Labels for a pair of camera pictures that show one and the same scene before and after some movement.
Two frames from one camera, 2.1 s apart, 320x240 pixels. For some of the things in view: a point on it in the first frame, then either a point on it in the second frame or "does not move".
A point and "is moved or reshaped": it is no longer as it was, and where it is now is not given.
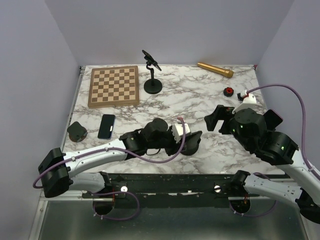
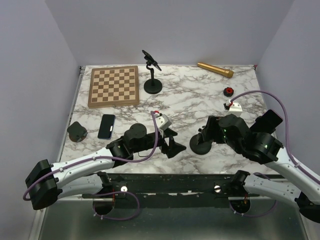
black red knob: x=228 y=91 does not move
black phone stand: x=191 y=144 is moved or reshaped
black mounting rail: x=151 y=190 does not move
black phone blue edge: x=106 y=126 does not move
